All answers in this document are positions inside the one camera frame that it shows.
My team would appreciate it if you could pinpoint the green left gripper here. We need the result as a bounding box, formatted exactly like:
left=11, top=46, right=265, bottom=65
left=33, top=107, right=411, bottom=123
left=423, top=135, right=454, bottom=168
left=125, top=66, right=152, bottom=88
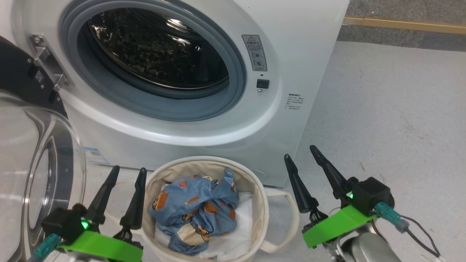
left=58, top=166, right=147, bottom=262

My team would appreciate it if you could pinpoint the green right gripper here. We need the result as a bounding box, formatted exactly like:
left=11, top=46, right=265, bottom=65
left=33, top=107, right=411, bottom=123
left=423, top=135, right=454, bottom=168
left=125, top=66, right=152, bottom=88
left=284, top=145, right=378, bottom=249

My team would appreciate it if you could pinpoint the blue bear print garment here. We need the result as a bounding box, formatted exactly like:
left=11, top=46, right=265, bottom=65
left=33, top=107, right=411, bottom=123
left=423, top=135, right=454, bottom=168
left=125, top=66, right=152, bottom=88
left=149, top=168, right=240, bottom=256

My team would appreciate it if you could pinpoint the round glass washing machine door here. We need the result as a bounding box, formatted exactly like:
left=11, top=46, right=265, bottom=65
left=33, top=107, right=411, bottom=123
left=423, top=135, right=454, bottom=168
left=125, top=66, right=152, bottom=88
left=0, top=36, right=87, bottom=262

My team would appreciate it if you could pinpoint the cream fabric laundry basket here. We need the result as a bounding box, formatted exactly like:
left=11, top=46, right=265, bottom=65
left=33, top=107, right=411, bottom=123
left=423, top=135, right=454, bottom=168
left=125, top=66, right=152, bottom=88
left=139, top=156, right=301, bottom=262

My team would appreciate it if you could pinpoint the white front-load washing machine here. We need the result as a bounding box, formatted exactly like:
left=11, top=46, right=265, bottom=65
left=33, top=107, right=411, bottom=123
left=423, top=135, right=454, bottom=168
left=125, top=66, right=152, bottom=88
left=0, top=0, right=351, bottom=188

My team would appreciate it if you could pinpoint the metal door hinge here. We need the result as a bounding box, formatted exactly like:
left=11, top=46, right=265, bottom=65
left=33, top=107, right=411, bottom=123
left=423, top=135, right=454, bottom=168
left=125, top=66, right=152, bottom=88
left=30, top=34, right=70, bottom=92

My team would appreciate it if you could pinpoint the blue white energy label sticker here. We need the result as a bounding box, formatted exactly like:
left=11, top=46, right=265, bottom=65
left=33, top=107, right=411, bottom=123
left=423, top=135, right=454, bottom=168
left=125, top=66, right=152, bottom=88
left=83, top=146, right=110, bottom=166

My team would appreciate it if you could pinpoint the grey warning label sticker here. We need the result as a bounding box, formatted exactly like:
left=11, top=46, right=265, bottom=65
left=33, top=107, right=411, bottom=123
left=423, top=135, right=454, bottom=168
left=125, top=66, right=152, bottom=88
left=242, top=34, right=268, bottom=72

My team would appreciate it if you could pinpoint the tan wooden floor strip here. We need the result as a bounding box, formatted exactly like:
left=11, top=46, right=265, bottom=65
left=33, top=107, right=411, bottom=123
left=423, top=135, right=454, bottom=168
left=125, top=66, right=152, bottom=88
left=342, top=15, right=466, bottom=36

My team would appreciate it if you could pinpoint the teal right camera connector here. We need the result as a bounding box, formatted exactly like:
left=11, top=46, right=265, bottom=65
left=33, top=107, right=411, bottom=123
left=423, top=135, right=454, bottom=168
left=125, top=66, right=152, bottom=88
left=375, top=202, right=410, bottom=234

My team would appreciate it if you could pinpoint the teal camera connector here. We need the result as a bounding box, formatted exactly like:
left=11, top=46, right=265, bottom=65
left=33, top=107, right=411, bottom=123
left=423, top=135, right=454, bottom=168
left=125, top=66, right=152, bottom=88
left=375, top=202, right=410, bottom=234
left=27, top=233, right=61, bottom=262

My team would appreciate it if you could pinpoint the teal left camera connector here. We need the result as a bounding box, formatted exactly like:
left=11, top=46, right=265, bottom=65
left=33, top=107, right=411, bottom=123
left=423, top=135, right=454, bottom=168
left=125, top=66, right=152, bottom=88
left=27, top=233, right=61, bottom=262

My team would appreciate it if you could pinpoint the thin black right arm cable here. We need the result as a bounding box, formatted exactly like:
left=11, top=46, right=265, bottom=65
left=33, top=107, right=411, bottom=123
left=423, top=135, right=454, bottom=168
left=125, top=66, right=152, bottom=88
left=400, top=215, right=443, bottom=261

